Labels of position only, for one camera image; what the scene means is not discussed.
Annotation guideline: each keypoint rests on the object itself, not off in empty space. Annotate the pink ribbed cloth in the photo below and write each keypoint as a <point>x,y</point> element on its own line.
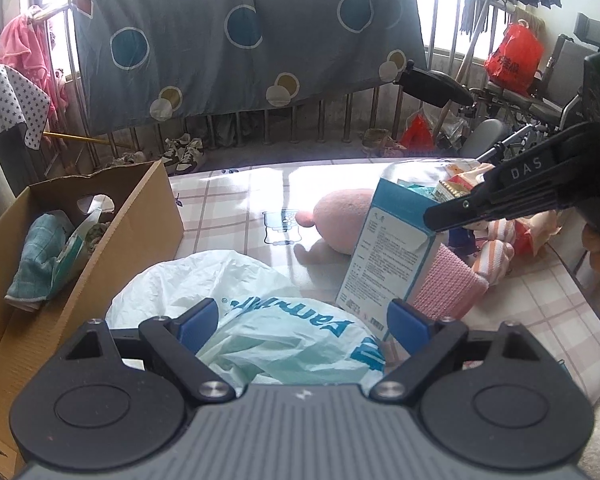
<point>447,285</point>

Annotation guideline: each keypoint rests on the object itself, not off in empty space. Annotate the beige hanging cloth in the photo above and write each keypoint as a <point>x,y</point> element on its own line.
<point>530,22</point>

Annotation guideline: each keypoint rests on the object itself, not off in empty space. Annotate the large cardboard box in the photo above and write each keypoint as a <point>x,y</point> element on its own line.
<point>125,230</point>

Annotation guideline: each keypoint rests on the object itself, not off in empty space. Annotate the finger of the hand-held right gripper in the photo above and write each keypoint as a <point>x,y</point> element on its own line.
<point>525,185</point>

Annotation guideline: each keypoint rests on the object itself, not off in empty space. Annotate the white teal cotton swab packet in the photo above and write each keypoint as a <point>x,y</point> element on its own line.
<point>75,250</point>

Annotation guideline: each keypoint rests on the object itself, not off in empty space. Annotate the wheelchair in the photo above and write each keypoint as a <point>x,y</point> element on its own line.
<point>485,135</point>

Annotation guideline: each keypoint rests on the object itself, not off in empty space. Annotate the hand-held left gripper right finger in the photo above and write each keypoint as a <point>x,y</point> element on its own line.
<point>410,326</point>

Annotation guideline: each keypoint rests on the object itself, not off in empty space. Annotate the teal white carton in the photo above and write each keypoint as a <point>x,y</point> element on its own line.
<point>385,250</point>

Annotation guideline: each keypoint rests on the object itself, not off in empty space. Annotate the blue printed bedsheet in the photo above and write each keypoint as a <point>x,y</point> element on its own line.
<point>240,45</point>

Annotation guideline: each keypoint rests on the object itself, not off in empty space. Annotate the yellow stick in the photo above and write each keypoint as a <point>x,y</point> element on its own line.
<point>85,139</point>

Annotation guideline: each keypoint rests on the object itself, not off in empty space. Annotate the pink plush toy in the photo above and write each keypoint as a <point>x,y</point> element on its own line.
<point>342,220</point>

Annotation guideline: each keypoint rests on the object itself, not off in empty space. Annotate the large red plastic bag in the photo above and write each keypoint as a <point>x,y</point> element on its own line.
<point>515,57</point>

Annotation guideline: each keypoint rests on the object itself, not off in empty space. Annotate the white star print cloth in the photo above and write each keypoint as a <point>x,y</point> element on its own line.
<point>10,105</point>

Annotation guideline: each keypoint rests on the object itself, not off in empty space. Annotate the pink garment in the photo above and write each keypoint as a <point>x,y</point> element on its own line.
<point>27,50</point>

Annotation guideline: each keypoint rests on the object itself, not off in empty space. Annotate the orange striped socks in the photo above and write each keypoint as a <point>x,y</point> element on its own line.
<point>495,255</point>

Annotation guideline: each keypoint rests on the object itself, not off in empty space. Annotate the metal window railing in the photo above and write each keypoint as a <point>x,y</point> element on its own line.
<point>75,60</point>

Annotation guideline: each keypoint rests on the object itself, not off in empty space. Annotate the small red plastic bag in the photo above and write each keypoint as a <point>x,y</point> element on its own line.
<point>416,132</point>

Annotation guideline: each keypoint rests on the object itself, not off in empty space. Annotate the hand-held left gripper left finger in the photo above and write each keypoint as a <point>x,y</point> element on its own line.
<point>197,324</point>

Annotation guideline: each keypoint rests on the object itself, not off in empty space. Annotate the white green plastic bag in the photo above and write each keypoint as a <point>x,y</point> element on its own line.
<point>285,325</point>

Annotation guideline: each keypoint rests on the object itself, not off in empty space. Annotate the dark trim sneaker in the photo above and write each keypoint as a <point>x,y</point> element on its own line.
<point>192,157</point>
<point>172,152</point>

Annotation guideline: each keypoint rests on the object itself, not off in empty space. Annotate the green ruffled scrunchie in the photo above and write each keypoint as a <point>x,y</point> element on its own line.
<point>96,235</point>

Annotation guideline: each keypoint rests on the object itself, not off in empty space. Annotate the teal checked cloth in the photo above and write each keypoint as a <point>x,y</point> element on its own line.
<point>37,260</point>

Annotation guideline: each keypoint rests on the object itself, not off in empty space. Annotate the beige sneaker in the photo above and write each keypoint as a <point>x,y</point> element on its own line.
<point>136,157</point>
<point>119,161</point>

